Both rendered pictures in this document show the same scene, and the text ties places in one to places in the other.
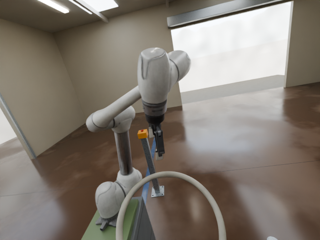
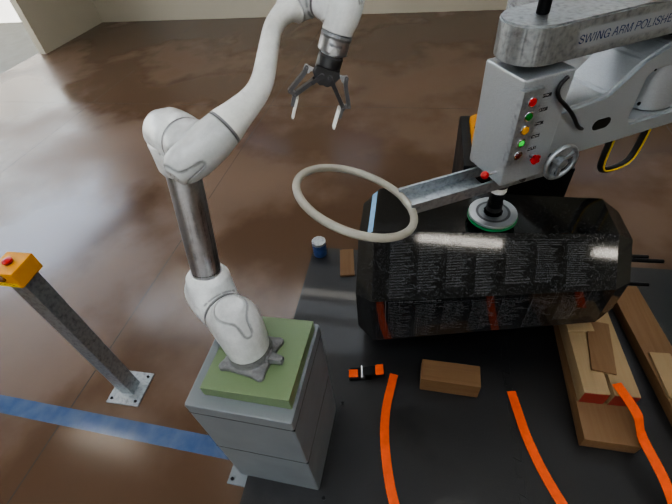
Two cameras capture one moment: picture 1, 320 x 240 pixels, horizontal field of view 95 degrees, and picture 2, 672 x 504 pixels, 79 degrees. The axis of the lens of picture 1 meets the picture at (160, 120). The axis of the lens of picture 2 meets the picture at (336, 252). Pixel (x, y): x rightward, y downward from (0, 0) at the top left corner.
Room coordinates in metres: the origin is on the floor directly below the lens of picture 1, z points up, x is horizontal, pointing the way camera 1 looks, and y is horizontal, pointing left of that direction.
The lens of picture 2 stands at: (0.39, 1.25, 2.14)
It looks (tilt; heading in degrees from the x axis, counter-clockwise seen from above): 46 degrees down; 279
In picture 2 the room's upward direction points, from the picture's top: 7 degrees counter-clockwise
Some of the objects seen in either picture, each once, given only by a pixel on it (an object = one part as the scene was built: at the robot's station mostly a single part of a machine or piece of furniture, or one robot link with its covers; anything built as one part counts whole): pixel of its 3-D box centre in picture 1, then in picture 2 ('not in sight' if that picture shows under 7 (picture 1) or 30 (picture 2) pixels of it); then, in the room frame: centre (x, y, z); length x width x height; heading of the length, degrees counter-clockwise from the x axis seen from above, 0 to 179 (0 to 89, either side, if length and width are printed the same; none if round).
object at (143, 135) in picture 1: (150, 164); (81, 337); (1.85, 0.27, 0.54); 0.20 x 0.20 x 1.09; 84
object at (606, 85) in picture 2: not in sight; (600, 104); (-0.48, -0.37, 1.30); 0.74 x 0.23 x 0.49; 24
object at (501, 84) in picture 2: not in sight; (532, 117); (-0.19, -0.25, 1.32); 0.36 x 0.22 x 0.45; 24
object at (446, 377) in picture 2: not in sight; (449, 377); (0.04, 0.19, 0.07); 0.30 x 0.12 x 0.12; 173
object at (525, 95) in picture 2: not in sight; (522, 128); (-0.10, -0.09, 1.37); 0.08 x 0.03 x 0.28; 24
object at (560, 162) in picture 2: not in sight; (554, 157); (-0.27, -0.16, 1.20); 0.15 x 0.10 x 0.15; 24
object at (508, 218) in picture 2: not in sight; (492, 212); (-0.12, -0.22, 0.87); 0.21 x 0.21 x 0.01
